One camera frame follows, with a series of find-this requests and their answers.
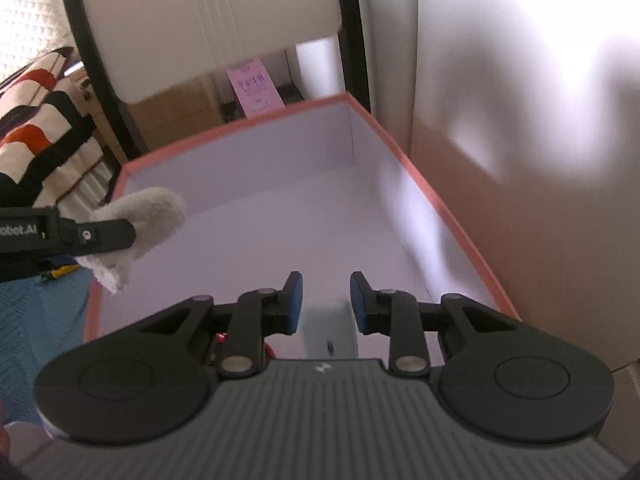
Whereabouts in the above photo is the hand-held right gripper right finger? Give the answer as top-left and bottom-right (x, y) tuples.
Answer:
(349, 270), (522, 377)

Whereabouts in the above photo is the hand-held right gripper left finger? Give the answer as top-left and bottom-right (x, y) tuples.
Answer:
(135, 270), (306, 379)

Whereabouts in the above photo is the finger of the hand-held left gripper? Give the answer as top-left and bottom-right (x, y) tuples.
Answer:
(57, 216), (138, 257)

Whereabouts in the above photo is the white plush toy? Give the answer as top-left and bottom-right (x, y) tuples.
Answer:
(75, 187), (189, 292)

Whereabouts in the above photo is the orange cardboard box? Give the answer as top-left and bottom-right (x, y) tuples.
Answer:
(84, 92), (524, 367)

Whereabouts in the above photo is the blue textured chair cover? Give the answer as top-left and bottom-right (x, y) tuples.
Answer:
(0, 260), (97, 427)

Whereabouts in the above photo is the red black striped blanket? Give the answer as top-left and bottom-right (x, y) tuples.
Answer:
(0, 47), (99, 209)

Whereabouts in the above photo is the wooden nightstand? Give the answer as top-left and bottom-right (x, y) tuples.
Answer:
(79, 67), (227, 162)

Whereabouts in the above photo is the pink paper bag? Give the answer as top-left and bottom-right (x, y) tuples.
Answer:
(225, 58), (286, 119)

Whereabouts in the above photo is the white quilted headboard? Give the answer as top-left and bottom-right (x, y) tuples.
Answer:
(0, 0), (77, 82)

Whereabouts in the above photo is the beige black-framed chair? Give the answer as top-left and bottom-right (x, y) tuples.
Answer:
(54, 0), (374, 167)

